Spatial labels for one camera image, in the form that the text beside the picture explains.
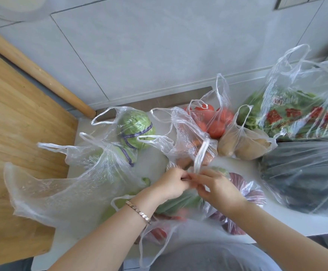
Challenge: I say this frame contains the person's right hand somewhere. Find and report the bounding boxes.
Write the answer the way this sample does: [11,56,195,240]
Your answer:
[193,169,248,217]

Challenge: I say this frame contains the person's left hand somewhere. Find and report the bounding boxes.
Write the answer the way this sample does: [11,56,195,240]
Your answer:
[149,167,193,206]

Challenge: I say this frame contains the clear plastic bag of carrots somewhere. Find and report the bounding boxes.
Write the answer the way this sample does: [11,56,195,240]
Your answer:
[136,107,220,175]

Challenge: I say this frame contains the person's right forearm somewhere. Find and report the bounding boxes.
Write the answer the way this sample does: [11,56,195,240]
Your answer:
[228,200,328,271]

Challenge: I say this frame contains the person's left forearm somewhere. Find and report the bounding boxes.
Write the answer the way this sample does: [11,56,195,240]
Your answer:
[48,189,164,271]

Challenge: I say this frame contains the green peppers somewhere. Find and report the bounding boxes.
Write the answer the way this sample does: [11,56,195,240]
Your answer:
[155,192,204,215]

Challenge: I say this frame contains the orange carrots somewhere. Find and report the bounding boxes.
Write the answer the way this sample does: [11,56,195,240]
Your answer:
[170,138,216,168]

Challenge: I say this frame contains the brown potato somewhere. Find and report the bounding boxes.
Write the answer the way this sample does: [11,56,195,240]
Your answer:
[235,137,272,161]
[217,129,238,157]

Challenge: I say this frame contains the clear bag of purple onions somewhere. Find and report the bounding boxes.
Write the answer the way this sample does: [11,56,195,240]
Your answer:
[208,172,267,236]

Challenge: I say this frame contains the clear bag of peppers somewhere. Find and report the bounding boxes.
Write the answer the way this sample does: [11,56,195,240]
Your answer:
[110,192,218,269]

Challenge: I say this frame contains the red tomato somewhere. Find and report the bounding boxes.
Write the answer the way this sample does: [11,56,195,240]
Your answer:
[206,119,227,139]
[217,108,235,126]
[191,108,209,132]

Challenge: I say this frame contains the red peppers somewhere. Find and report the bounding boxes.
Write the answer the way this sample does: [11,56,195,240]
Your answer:
[148,214,187,242]

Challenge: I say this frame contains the clear plastic bag of potatoes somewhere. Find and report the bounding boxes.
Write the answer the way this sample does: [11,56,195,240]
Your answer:
[217,104,278,162]

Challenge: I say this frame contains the green cabbage with purple tape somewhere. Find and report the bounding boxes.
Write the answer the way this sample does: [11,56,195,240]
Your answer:
[117,109,156,167]

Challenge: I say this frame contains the clear plastic bag of tomatoes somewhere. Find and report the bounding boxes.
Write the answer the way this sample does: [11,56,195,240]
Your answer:
[186,73,235,140]

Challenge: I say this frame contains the person's grey shirt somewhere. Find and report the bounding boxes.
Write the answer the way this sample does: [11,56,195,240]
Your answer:
[148,242,275,271]

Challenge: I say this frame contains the clear plastic bag of cabbage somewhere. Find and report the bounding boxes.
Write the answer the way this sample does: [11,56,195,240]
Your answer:
[91,106,156,167]

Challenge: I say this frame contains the clear bag of dark cucumbers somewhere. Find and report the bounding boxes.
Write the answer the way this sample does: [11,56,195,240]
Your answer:
[259,139,328,221]

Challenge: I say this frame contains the large crumpled clear plastic bag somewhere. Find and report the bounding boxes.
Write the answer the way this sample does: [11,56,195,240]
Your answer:
[3,132,147,233]

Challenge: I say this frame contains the green leafy vegetables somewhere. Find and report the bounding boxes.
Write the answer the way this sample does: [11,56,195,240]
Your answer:
[237,90,328,139]

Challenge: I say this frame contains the printed plastic bag of greens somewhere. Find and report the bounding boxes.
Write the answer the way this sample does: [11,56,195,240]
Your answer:
[237,44,328,140]

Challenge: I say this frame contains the wooden cutting board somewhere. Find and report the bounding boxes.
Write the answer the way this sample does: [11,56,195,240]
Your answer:
[0,43,79,269]

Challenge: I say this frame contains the translucent round plate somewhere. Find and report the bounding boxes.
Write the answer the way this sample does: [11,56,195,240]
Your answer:
[0,0,48,22]

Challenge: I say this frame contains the rose gold link bracelet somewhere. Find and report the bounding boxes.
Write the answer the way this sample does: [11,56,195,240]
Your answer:
[125,200,152,225]

